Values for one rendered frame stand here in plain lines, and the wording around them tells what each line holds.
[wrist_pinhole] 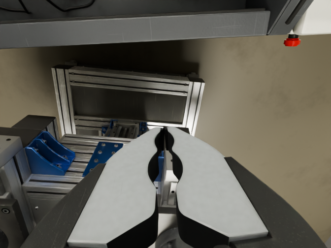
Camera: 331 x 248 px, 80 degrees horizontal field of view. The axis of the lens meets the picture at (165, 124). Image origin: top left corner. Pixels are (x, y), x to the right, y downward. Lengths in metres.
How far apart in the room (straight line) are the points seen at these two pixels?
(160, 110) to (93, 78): 0.43
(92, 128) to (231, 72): 0.98
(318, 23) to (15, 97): 1.67
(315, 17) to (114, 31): 0.33
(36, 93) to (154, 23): 1.35
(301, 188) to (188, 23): 2.10
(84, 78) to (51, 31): 0.81
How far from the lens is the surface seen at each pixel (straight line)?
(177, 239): 0.50
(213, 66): 1.41
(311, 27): 0.43
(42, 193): 0.66
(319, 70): 1.74
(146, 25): 0.38
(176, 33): 0.38
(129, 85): 1.17
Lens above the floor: 1.33
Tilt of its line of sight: 62 degrees down
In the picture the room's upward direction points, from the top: 177 degrees clockwise
